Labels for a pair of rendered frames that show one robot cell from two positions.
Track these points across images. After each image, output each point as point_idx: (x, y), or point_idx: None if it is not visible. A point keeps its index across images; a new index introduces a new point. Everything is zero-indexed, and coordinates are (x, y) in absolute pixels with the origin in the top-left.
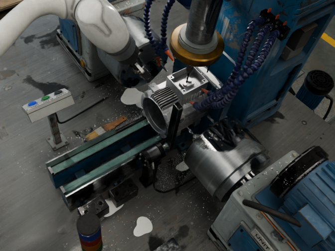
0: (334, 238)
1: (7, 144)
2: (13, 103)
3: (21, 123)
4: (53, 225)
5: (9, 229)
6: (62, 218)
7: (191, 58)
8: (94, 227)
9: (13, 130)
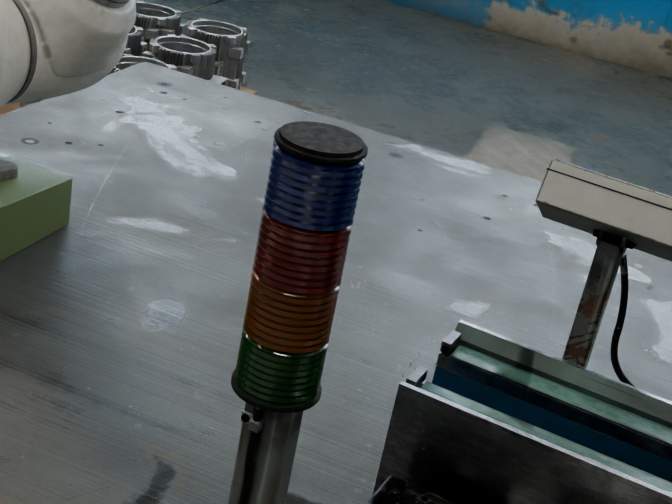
0: None
1: (450, 323)
2: (567, 301)
3: (531, 330)
4: (295, 478)
5: (217, 393)
6: (332, 490)
7: None
8: (321, 147)
9: (497, 321)
